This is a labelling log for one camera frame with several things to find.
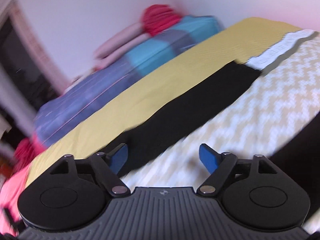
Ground black pants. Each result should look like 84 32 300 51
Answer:
113 61 261 177

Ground yellow patterned blanket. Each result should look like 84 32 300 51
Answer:
26 17 298 184

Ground pink curtain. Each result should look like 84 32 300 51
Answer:
1 0 69 95

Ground blue plaid teal mattress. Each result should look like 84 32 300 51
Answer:
33 16 223 148

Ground dark window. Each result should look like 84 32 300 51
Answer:
1 18 57 111

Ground red cloth pile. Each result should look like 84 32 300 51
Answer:
14 133 47 171

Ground pink red bedsheet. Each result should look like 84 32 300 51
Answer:
1 164 31 219

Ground folded pink blanket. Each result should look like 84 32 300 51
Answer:
93 23 151 69

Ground folded red cloth stack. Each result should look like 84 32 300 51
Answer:
141 4 183 36

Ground beige white chevron bedsheet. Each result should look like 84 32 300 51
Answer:
120 29 320 233

